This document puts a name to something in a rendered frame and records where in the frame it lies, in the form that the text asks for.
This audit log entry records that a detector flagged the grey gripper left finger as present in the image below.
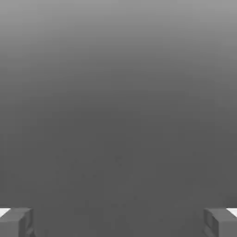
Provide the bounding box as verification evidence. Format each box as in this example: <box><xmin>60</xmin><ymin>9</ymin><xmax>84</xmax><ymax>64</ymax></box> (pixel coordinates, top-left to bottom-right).
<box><xmin>0</xmin><ymin>207</ymin><xmax>35</xmax><ymax>237</ymax></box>

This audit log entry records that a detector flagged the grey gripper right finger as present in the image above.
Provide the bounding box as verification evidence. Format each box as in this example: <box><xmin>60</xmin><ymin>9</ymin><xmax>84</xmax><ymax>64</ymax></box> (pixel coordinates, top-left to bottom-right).
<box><xmin>202</xmin><ymin>207</ymin><xmax>237</xmax><ymax>237</ymax></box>

